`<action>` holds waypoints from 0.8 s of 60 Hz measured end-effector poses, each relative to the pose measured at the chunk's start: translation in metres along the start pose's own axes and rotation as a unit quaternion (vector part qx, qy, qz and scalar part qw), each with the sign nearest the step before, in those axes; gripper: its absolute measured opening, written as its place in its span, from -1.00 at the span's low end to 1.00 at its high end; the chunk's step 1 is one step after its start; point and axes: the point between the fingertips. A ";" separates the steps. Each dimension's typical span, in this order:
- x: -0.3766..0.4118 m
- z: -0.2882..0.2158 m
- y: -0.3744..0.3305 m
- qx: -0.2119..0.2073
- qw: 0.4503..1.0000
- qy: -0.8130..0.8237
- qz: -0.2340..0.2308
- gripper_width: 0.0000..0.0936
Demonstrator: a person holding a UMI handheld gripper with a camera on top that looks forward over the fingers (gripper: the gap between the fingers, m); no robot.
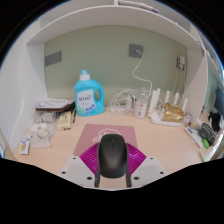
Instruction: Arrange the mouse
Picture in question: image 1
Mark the black pen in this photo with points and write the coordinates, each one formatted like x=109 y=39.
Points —
x=74 y=116

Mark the black pouch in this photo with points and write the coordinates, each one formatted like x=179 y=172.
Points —
x=208 y=133

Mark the white router with antennas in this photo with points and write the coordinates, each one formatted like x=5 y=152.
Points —
x=156 y=118

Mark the grey wall socket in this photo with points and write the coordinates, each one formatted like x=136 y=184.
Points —
x=136 y=51

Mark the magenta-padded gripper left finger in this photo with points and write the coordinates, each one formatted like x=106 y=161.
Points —
x=87 y=159

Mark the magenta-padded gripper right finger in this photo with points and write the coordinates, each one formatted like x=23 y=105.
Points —
x=136 y=159

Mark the clear plastic bag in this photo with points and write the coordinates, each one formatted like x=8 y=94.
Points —
x=45 y=133

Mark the golden foil packet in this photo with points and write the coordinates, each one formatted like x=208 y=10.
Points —
x=172 y=112

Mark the green small item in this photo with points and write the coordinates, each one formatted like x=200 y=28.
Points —
x=205 y=143

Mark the blue detergent bottle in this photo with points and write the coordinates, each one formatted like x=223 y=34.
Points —
x=85 y=100

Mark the pink printed mouse pad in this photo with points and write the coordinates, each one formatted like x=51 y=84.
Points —
x=88 y=135

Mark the white wall adapter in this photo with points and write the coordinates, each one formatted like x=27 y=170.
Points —
x=181 y=62

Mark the dark notebook stack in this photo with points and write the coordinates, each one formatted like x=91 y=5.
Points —
x=55 y=104

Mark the small white yellow packet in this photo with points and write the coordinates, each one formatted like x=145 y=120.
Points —
x=25 y=145

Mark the black computer mouse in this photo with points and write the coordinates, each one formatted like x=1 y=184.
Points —
x=112 y=156

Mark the small yellow box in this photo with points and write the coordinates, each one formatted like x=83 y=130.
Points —
x=64 y=120

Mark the white power strip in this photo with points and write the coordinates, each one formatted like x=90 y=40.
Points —
x=117 y=108

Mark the blank grey wall plate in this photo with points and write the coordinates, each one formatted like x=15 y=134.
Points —
x=53 y=58

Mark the white flat device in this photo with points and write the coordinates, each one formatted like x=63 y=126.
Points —
x=193 y=135

